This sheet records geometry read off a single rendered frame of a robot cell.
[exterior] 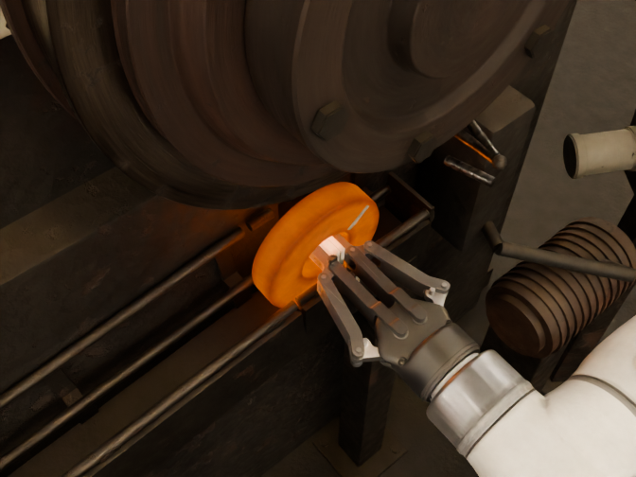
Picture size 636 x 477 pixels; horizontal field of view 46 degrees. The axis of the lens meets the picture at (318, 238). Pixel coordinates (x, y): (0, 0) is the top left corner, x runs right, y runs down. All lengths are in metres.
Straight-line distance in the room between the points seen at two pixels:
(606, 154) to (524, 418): 0.46
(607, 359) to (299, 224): 0.31
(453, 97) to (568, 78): 1.66
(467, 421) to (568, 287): 0.45
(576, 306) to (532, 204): 0.80
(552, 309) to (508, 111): 0.31
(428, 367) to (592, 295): 0.47
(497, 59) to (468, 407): 0.30
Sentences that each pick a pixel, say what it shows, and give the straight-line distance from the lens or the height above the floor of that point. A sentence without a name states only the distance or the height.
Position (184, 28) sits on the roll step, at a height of 1.13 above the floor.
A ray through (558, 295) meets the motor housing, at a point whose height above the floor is 0.53.
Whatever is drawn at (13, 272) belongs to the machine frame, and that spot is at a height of 0.87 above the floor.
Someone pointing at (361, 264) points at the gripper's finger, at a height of 0.77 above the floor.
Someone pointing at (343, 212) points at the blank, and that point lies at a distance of 0.75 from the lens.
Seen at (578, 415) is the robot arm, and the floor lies 0.80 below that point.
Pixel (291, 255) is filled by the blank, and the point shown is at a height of 0.80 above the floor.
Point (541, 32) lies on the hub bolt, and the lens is 0.59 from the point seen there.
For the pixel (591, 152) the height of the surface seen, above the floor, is 0.69.
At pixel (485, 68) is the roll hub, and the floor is 1.02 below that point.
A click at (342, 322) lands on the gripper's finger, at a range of 0.72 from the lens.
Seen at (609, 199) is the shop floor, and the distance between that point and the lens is 1.94.
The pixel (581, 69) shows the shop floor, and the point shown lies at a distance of 2.25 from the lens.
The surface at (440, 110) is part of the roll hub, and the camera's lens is 0.56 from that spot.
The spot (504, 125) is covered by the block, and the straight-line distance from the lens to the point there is 0.87.
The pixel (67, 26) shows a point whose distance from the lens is 0.42.
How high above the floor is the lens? 1.39
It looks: 54 degrees down
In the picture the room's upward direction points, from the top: straight up
